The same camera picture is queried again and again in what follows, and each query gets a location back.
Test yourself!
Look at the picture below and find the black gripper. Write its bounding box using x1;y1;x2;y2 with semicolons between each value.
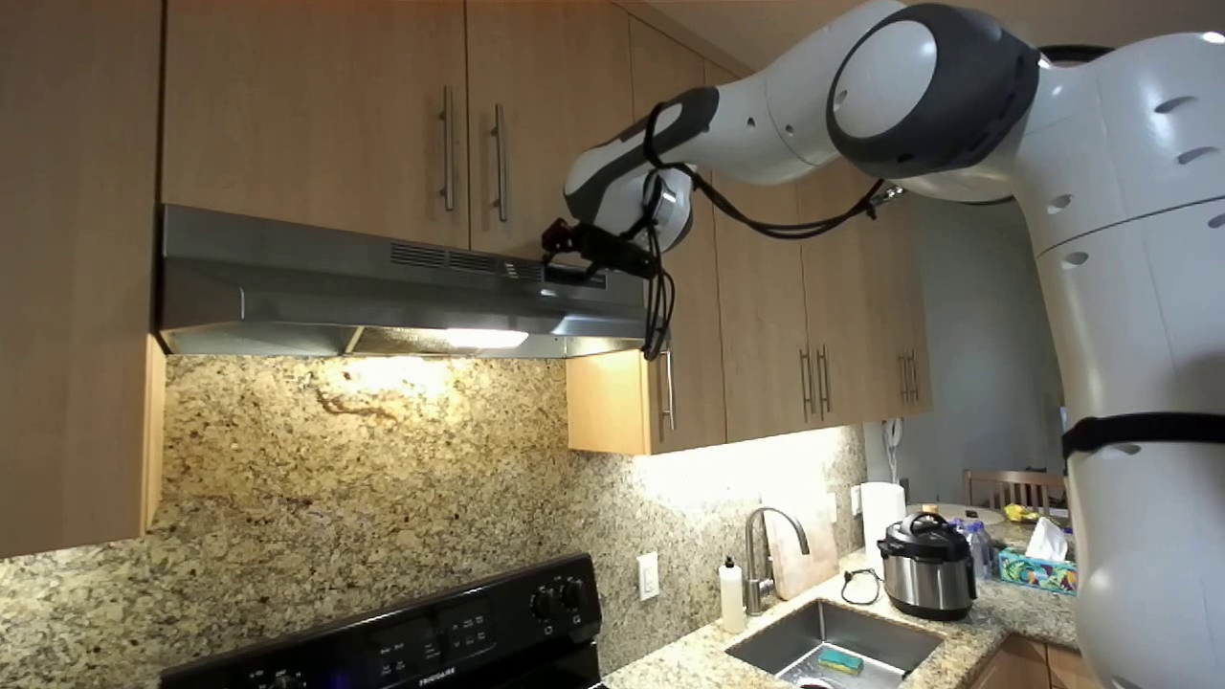
538;217;620;289

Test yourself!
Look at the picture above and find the black stove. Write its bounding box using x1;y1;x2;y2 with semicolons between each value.
158;550;604;689

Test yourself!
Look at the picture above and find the range hood light panel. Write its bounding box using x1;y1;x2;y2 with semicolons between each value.
377;327;534;355

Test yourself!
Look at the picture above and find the stainless steel range hood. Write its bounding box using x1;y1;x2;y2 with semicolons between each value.
154;203;649;365

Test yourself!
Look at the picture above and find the steel kitchen faucet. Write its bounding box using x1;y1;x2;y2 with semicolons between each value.
743;503;816;619

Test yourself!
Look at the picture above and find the white soap bottle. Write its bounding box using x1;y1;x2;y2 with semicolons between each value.
715;550;749;635

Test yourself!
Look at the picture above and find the white paper towel roll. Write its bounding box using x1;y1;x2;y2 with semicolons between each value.
854;479;909;561

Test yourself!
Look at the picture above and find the steel kitchen sink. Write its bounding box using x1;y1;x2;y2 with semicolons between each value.
722;594;944;689

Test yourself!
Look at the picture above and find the steel and black pressure cooker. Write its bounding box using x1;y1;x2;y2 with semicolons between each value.
877;507;981;623

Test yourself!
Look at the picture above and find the large light wood cabinet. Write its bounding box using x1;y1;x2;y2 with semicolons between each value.
0;0;169;563

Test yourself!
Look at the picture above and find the blue green sponge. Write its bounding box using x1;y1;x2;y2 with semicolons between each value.
816;649;871;681

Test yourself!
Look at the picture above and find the clear plastic bottle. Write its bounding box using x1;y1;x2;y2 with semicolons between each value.
957;511;997;581

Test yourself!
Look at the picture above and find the wooden chair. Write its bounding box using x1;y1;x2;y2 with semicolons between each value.
964;466;1066;519

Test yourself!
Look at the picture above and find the teal tissue box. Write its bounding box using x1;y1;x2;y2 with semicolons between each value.
992;512;1083;599

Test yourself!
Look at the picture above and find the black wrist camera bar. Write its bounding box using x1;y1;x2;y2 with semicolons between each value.
579;226;671;279

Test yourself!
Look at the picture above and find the black camera cable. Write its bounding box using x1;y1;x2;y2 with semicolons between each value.
640;156;682;365

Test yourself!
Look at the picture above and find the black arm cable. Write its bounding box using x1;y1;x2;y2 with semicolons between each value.
634;85;895;244

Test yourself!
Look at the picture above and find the light wood wall cabinet row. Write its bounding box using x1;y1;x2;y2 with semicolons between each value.
710;156;932;450

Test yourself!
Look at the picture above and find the black power cord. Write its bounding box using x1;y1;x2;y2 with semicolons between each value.
837;568;888;609

